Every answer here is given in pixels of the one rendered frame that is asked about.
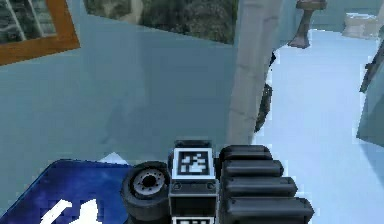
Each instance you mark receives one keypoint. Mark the brown pedestal table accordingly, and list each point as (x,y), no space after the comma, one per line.
(305,23)

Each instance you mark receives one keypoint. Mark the pale blue room door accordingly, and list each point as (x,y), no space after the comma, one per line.
(373,110)

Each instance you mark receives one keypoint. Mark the pale grey room door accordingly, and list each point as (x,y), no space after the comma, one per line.
(253,66)

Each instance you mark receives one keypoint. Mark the dark green frameless picture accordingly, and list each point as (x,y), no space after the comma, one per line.
(173,16)

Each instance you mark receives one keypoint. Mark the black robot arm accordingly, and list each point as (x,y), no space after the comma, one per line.
(246,186)

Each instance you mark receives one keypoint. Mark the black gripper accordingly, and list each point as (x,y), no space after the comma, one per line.
(146,191)

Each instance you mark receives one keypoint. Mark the wooden framed picture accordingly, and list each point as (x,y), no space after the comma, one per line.
(30,26)

